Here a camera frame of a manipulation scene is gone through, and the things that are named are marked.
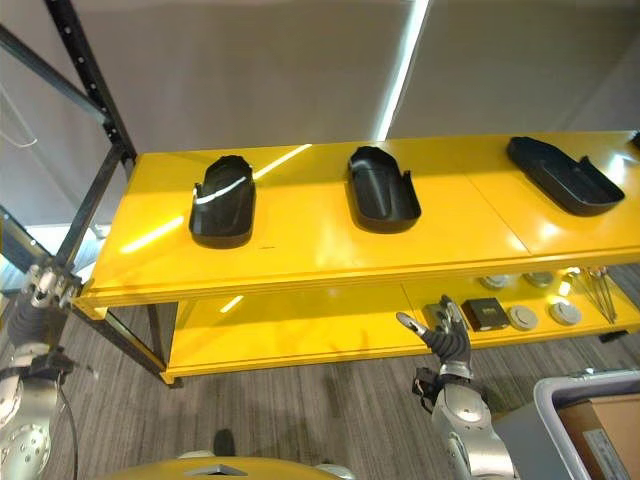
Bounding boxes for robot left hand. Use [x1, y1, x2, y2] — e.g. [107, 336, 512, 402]
[9, 263, 84, 352]

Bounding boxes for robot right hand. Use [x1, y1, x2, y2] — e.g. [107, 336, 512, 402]
[396, 294, 472, 369]

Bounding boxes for small black square box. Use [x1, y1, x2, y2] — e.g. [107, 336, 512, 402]
[459, 297, 510, 332]

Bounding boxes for grey plastic box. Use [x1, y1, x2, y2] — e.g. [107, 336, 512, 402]
[487, 368, 640, 480]

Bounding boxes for yellow metal shelf unit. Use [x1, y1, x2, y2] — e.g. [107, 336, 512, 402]
[72, 130, 640, 385]

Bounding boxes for brown cardboard box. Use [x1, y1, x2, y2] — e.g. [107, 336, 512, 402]
[557, 394, 640, 480]

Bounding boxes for grey square plate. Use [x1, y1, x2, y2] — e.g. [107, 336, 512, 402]
[421, 301, 454, 327]

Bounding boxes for round grey metal disc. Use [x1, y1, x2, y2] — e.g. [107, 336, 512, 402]
[478, 273, 513, 292]
[547, 300, 583, 327]
[522, 270, 556, 289]
[506, 304, 540, 333]

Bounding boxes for bundle of thin metal rods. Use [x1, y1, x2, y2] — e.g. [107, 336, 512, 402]
[567, 265, 620, 324]

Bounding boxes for black sole part, white streak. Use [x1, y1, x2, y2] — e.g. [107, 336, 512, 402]
[188, 155, 257, 250]

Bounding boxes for dark robot foot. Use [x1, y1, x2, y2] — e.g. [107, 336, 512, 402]
[212, 428, 237, 456]

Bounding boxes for black perforated metal rack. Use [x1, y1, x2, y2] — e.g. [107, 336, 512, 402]
[0, 0, 169, 376]

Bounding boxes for yellow robot torso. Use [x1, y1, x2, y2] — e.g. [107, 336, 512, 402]
[97, 451, 357, 480]

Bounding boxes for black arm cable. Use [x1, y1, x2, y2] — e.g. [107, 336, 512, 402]
[55, 372, 81, 480]

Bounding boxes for white wire hook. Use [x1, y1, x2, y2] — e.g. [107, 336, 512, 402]
[0, 87, 39, 149]

